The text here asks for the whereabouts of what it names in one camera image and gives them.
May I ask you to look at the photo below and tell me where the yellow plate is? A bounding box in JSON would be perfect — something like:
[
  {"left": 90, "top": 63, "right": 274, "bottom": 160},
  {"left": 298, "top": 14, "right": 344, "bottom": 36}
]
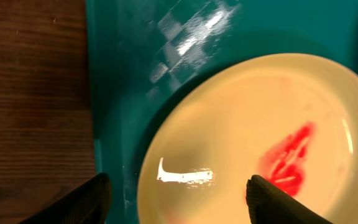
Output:
[{"left": 137, "top": 54, "right": 358, "bottom": 223}]

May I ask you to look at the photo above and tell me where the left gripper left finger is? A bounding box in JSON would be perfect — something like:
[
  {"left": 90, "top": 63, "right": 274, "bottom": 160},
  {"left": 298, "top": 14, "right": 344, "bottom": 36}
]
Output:
[{"left": 20, "top": 172, "right": 112, "bottom": 224}]

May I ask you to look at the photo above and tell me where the teal plastic tray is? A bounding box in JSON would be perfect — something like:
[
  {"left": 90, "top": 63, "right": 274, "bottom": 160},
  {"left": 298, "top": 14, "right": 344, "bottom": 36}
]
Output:
[{"left": 86, "top": 0, "right": 358, "bottom": 223}]

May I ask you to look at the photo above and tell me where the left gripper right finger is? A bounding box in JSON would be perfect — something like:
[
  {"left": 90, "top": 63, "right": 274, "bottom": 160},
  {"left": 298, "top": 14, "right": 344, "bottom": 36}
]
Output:
[{"left": 246, "top": 175, "right": 332, "bottom": 224}]

